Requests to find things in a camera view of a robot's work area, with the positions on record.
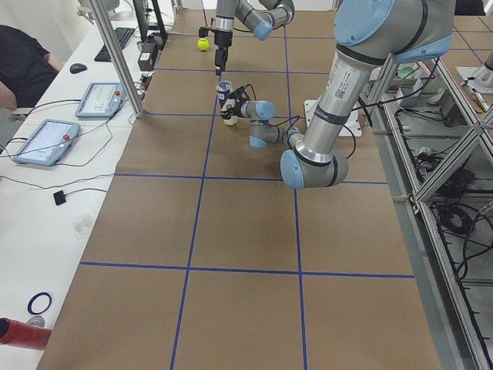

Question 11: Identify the black keyboard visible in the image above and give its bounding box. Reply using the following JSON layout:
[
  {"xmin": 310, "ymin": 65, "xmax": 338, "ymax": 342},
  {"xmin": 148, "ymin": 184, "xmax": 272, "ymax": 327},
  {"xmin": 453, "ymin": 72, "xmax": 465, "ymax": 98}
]
[{"xmin": 94, "ymin": 26, "xmax": 136, "ymax": 63}]

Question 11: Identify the far blue teach pendant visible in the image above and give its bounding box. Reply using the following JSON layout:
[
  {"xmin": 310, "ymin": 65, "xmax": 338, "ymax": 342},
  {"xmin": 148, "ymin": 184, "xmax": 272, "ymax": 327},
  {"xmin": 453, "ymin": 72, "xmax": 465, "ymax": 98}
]
[{"xmin": 75, "ymin": 82, "xmax": 125, "ymax": 119}]

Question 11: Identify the aluminium side frame rack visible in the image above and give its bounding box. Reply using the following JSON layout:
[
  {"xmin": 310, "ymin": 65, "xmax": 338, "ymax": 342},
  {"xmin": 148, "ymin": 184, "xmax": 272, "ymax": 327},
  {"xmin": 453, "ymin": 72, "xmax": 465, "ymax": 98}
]
[{"xmin": 379, "ymin": 15, "xmax": 493, "ymax": 370}]

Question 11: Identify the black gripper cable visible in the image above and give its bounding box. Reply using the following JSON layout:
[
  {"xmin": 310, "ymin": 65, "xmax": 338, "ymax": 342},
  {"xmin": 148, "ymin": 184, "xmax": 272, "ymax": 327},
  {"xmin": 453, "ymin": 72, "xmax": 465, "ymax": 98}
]
[{"xmin": 242, "ymin": 84, "xmax": 357, "ymax": 160}]

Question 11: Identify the small black square pad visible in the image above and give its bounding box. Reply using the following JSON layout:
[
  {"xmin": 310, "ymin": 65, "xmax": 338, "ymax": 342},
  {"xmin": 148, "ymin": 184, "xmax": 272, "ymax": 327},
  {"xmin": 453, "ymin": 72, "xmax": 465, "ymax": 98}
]
[{"xmin": 53, "ymin": 190, "xmax": 66, "ymax": 206}]

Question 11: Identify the aluminium frame post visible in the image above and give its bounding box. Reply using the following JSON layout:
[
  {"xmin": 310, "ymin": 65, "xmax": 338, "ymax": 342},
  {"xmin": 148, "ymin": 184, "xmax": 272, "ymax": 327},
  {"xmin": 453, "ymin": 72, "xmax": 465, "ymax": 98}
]
[{"xmin": 89, "ymin": 0, "xmax": 143, "ymax": 118}]

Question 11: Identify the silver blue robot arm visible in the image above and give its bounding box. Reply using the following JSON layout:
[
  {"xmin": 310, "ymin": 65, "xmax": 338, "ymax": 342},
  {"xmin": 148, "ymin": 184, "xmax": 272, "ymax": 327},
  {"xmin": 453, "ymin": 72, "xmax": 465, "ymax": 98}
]
[
  {"xmin": 199, "ymin": 0, "xmax": 295, "ymax": 76},
  {"xmin": 280, "ymin": 1, "xmax": 455, "ymax": 189}
]

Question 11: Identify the blue tape ring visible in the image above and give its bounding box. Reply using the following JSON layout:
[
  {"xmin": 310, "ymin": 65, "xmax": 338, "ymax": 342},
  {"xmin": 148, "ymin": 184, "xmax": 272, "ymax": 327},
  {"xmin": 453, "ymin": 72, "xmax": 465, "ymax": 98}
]
[{"xmin": 28, "ymin": 291, "xmax": 53, "ymax": 315}]

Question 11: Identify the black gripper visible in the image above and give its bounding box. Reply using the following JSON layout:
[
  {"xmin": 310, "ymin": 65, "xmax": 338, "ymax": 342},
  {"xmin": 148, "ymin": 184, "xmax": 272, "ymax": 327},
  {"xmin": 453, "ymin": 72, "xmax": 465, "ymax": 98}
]
[
  {"xmin": 199, "ymin": 26, "xmax": 232, "ymax": 76},
  {"xmin": 226, "ymin": 86, "xmax": 250, "ymax": 119}
]

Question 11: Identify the clear tennis ball can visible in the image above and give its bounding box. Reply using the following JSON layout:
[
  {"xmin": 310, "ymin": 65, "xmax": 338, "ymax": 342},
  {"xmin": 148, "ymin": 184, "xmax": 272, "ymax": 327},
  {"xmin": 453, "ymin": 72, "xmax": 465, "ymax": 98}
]
[{"xmin": 216, "ymin": 80, "xmax": 237, "ymax": 126}]

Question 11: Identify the black computer mouse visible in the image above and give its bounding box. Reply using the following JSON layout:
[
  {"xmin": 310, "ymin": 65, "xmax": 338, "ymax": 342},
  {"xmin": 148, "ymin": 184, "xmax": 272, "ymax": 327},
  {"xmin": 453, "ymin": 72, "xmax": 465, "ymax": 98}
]
[{"xmin": 69, "ymin": 63, "xmax": 87, "ymax": 74}]

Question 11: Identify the near blue teach pendant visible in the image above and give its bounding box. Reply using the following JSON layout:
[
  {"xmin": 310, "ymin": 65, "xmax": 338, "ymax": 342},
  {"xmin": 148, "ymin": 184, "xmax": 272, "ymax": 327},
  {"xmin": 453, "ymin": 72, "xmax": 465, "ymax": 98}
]
[{"xmin": 12, "ymin": 119, "xmax": 81, "ymax": 167}]

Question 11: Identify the yellow tennis ball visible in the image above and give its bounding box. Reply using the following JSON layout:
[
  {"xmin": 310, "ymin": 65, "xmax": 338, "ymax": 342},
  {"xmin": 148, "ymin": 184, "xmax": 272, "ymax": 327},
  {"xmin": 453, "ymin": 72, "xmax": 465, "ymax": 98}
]
[
  {"xmin": 224, "ymin": 116, "xmax": 237, "ymax": 126},
  {"xmin": 197, "ymin": 38, "xmax": 210, "ymax": 52}
]

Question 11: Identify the black rectangular box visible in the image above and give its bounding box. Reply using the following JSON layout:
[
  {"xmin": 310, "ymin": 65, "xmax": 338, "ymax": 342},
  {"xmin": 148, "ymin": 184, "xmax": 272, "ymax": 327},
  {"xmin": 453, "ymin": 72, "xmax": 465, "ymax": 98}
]
[{"xmin": 138, "ymin": 42, "xmax": 158, "ymax": 72}]

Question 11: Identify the blue teach pendant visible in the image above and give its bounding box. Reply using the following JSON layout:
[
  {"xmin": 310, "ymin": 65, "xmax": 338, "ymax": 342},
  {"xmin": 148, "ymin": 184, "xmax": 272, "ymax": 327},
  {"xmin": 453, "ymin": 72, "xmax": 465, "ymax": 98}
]
[
  {"xmin": 12, "ymin": 119, "xmax": 81, "ymax": 167},
  {"xmin": 75, "ymin": 82, "xmax": 125, "ymax": 119}
]

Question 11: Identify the red cylinder bottle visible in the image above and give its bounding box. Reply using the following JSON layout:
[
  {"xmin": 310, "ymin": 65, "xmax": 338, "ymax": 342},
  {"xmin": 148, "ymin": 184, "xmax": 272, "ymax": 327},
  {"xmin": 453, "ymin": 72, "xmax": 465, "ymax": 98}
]
[{"xmin": 1, "ymin": 318, "xmax": 52, "ymax": 350}]

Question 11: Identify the black monitor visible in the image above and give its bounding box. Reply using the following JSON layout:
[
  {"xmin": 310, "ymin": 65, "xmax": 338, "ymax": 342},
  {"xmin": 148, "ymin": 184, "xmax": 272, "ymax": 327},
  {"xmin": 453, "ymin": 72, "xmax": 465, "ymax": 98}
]
[{"xmin": 132, "ymin": 0, "xmax": 168, "ymax": 46}]

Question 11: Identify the seated person in black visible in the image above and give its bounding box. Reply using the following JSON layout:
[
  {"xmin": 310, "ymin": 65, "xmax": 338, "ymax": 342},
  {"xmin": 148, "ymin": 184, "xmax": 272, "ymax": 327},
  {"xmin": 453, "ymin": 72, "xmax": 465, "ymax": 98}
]
[{"xmin": 1, "ymin": 25, "xmax": 64, "ymax": 110}]

